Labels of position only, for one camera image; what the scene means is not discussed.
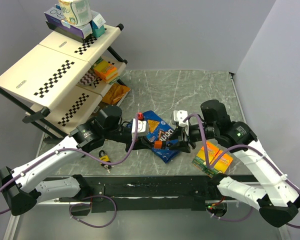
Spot left yellow sponge pack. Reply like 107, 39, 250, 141
191, 141, 221, 176

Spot orange snack bag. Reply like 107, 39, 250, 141
102, 83, 131, 105

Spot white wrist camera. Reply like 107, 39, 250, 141
171, 110, 189, 128
131, 112, 150, 138

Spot right yellow sponge pack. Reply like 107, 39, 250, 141
205, 149, 233, 178

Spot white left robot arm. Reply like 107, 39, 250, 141
0, 105, 150, 216

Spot yellow padlock keys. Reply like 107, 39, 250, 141
103, 164, 112, 174

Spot yellow padlock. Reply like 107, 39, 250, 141
98, 150, 110, 166

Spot yellow sponge pack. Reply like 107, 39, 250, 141
191, 141, 221, 176
205, 149, 233, 178

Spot orange sponge pack on shelf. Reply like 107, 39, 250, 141
92, 60, 119, 84

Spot purple tissue box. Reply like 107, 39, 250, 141
44, 7, 93, 43

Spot orange padlock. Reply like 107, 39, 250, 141
153, 140, 166, 149

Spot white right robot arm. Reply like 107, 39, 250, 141
170, 99, 300, 228

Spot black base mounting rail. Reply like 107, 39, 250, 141
41, 173, 243, 213

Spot beige checkered shelf rack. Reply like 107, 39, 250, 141
0, 24, 128, 140

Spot purple zigzag cloth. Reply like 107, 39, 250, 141
78, 69, 97, 87

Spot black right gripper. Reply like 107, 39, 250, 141
168, 122, 218, 153

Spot teal small box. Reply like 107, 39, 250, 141
89, 12, 106, 38

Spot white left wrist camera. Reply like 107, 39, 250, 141
131, 112, 150, 138

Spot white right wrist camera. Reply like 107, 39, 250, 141
171, 110, 189, 128

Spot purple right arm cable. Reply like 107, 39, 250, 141
186, 113, 300, 229

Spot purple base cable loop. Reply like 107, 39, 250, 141
69, 194, 118, 228

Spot blue Doritos chip bag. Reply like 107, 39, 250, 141
142, 110, 180, 164

